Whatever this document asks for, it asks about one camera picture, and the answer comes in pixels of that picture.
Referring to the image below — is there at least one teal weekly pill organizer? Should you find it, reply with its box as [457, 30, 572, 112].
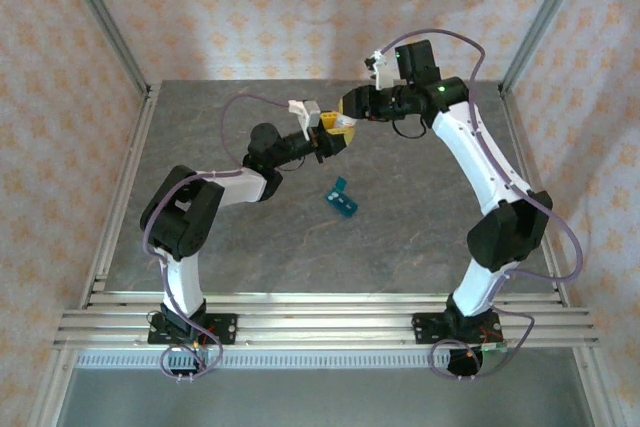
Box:
[322, 175, 360, 221]

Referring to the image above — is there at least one patterned backdrop cloth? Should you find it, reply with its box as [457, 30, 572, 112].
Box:
[0, 0, 640, 427]

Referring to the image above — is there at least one grey metal panel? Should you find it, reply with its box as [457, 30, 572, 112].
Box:
[52, 366, 599, 427]

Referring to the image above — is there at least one small silver controller board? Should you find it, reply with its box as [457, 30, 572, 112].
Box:
[477, 341, 510, 373]

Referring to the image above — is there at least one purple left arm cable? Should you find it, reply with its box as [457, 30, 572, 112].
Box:
[142, 94, 292, 384]

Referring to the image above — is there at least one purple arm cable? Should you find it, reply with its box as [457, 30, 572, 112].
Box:
[374, 28, 585, 382]
[142, 94, 292, 384]

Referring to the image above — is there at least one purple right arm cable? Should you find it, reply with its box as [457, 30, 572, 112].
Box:
[374, 28, 585, 382]

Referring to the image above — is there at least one aluminium side rail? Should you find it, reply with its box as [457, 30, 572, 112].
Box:
[498, 84, 571, 308]
[79, 84, 162, 308]

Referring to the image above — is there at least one aluminium frame post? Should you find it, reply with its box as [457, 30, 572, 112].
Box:
[499, 0, 596, 98]
[53, 0, 152, 98]

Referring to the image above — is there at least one aluminium mounting rail beam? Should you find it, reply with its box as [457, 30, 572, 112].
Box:
[52, 291, 601, 351]

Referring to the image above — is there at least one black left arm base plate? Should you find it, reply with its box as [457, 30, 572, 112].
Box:
[148, 314, 238, 347]

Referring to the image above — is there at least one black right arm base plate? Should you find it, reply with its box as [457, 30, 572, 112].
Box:
[412, 311, 503, 346]

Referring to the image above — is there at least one slotted grey cable duct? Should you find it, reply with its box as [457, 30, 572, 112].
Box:
[74, 350, 451, 371]

